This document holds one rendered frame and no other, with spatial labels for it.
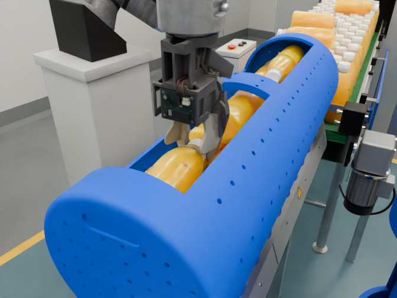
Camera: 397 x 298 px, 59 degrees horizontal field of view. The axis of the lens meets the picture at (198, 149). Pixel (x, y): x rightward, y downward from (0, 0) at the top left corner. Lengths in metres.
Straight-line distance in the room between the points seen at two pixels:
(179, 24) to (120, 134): 1.01
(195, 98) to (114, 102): 0.92
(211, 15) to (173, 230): 0.26
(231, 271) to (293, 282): 1.49
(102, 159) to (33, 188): 1.30
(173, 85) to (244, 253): 0.24
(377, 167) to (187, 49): 1.06
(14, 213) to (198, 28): 2.17
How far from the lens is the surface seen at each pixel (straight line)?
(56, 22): 1.46
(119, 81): 1.35
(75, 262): 0.55
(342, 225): 2.30
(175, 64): 0.46
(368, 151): 1.38
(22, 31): 3.50
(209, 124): 0.53
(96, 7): 1.34
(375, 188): 1.48
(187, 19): 0.44
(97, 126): 1.34
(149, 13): 1.39
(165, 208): 0.40
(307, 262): 2.03
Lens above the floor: 1.49
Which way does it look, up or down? 32 degrees down
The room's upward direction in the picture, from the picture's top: straight up
